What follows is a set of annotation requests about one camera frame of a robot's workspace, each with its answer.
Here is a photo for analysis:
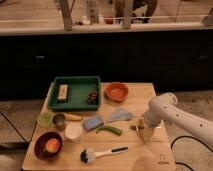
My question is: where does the silver metal fork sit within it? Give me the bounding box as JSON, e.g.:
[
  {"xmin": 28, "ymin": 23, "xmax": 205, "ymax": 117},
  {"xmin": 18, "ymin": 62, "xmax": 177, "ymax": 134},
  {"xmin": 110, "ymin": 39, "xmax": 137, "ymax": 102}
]
[{"xmin": 129, "ymin": 124, "xmax": 163, "ymax": 132}]

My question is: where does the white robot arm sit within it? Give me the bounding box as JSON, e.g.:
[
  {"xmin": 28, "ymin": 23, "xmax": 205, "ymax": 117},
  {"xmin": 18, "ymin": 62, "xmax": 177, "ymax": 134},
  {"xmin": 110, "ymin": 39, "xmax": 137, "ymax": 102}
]
[{"xmin": 142, "ymin": 93, "xmax": 213, "ymax": 146}]

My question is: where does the white paper cup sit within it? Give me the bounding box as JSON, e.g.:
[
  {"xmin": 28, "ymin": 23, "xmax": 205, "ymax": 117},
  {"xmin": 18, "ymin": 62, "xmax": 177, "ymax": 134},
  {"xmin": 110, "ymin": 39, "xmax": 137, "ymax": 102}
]
[{"xmin": 65, "ymin": 123, "xmax": 82, "ymax": 141}]

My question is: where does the small metal cup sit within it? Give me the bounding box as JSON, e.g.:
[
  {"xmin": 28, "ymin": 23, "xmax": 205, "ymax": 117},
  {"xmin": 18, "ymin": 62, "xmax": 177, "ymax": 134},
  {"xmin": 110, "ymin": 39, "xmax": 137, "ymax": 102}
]
[{"xmin": 52, "ymin": 113, "xmax": 66, "ymax": 130}]

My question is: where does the green pepper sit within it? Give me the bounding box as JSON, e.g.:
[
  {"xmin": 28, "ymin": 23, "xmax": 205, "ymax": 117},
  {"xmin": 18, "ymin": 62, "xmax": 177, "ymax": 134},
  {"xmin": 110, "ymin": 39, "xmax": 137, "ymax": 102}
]
[{"xmin": 96, "ymin": 125, "xmax": 123, "ymax": 136}]

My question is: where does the grey blue cloth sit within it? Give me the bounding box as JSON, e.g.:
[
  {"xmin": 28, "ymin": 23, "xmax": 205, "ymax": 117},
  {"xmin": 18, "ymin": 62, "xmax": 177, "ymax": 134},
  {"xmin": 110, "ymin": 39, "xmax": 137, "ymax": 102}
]
[{"xmin": 107, "ymin": 108, "xmax": 133, "ymax": 122}]

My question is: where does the orange bowl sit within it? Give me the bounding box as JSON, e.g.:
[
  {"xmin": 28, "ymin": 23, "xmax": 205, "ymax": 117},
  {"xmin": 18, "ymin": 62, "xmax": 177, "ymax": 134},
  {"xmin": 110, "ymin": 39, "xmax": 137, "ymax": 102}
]
[{"xmin": 105, "ymin": 82, "xmax": 129, "ymax": 102}]

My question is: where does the blue sponge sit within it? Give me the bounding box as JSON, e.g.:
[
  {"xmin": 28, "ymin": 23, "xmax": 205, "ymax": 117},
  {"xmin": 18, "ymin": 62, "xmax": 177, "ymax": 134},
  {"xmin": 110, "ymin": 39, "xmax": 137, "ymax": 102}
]
[{"xmin": 84, "ymin": 115, "xmax": 104, "ymax": 131}]

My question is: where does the dark pine cone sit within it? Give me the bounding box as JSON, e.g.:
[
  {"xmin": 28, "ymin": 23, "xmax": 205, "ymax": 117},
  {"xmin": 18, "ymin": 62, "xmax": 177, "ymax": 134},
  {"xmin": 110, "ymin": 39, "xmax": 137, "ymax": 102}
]
[{"xmin": 87, "ymin": 91, "xmax": 98, "ymax": 104}]

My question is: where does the green plastic tray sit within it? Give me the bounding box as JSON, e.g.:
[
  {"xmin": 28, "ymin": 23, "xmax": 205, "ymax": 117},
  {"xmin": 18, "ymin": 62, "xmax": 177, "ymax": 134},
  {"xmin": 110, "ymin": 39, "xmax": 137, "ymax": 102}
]
[{"xmin": 47, "ymin": 76, "xmax": 101, "ymax": 111}]

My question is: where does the wooden block in tray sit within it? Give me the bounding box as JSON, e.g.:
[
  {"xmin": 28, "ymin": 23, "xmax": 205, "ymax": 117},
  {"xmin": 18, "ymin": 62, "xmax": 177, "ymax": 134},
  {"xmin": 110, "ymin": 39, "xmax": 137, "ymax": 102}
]
[{"xmin": 57, "ymin": 84, "xmax": 68, "ymax": 102}]

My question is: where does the yellow orange fruit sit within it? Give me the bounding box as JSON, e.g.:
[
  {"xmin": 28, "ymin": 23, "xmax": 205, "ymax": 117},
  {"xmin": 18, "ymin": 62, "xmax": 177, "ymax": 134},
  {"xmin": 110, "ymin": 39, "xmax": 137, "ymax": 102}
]
[{"xmin": 45, "ymin": 138, "xmax": 60, "ymax": 153}]

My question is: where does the dark red bowl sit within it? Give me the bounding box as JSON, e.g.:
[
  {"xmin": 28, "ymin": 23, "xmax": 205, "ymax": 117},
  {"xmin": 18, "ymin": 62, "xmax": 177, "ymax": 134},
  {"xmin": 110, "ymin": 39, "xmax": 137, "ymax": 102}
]
[{"xmin": 34, "ymin": 132, "xmax": 62, "ymax": 160}]

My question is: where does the black cable right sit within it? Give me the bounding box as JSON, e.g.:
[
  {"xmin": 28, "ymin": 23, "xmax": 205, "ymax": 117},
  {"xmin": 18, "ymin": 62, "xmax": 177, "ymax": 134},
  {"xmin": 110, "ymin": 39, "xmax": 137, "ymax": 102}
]
[{"xmin": 170, "ymin": 134, "xmax": 213, "ymax": 171}]

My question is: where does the black cable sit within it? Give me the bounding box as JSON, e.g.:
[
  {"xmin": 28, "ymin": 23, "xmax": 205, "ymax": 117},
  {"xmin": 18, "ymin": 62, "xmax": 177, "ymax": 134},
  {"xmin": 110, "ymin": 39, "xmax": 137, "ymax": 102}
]
[
  {"xmin": 170, "ymin": 134, "xmax": 213, "ymax": 171},
  {"xmin": 0, "ymin": 111, "xmax": 29, "ymax": 151}
]

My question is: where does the black cable left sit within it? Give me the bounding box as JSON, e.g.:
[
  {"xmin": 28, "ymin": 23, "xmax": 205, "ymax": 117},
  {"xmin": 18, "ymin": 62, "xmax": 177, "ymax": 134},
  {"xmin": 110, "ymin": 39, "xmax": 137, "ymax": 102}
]
[{"xmin": 0, "ymin": 111, "xmax": 29, "ymax": 151}]

